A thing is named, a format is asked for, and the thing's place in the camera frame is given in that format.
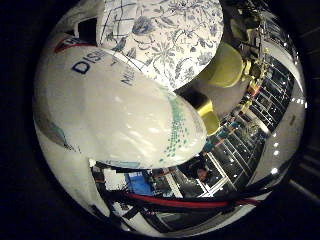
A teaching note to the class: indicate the person in dark clothes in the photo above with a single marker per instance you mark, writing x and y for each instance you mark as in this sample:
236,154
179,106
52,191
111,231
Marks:
201,172

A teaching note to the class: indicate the blue floral white tablecloth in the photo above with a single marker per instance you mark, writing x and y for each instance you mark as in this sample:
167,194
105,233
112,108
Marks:
176,43

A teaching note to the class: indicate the blue box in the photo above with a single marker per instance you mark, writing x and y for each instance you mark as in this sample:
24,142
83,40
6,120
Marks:
140,184

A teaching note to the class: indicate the white dark-grid checkered cloth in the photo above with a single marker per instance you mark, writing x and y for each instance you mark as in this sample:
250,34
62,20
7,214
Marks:
118,21

